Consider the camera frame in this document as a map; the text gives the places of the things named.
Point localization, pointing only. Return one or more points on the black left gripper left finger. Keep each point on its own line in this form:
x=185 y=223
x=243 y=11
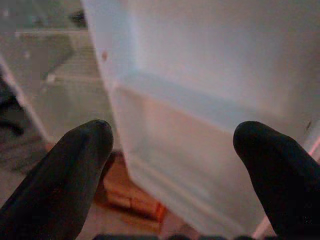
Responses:
x=57 y=187

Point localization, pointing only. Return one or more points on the silver small fridge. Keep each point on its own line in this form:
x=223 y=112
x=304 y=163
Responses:
x=187 y=62

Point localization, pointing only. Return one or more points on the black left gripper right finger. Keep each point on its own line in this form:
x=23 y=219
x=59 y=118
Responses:
x=287 y=185

